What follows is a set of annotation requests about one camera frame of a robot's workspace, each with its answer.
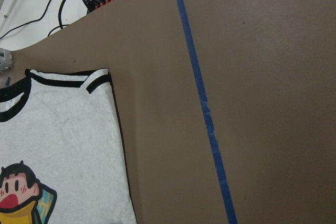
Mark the aluminium frame post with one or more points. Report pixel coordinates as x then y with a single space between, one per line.
6 61

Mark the white cartoon print t-shirt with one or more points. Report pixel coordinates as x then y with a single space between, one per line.
62 158

